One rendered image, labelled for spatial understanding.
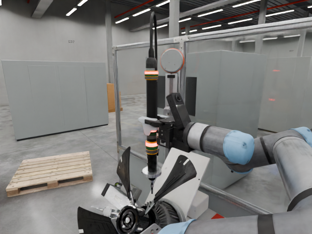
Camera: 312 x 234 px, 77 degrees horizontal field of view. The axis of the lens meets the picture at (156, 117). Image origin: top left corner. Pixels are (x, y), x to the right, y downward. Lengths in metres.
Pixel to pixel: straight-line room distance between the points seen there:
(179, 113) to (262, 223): 0.40
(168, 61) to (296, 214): 1.19
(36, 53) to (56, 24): 1.98
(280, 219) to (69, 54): 13.02
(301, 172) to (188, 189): 0.79
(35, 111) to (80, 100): 1.21
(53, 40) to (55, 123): 7.49
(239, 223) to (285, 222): 0.04
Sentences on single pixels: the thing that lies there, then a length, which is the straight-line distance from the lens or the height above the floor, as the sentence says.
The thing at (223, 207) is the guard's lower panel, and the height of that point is 0.89.
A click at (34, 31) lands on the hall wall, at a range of 12.91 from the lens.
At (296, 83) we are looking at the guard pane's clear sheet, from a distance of 1.18.
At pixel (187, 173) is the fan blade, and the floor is 1.42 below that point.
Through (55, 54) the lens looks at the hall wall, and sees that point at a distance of 12.93.
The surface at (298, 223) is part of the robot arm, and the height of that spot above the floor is 1.69.
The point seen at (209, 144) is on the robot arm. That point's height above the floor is 1.64.
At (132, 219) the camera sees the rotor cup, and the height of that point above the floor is 1.23.
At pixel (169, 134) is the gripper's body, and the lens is 0.58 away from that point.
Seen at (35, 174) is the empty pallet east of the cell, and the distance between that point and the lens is 3.89.
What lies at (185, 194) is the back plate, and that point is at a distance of 1.10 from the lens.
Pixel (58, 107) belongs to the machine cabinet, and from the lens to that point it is 6.19.
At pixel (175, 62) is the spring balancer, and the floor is 1.87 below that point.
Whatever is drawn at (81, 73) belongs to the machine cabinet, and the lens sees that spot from 6.27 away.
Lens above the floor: 1.82
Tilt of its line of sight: 14 degrees down
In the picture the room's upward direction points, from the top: straight up
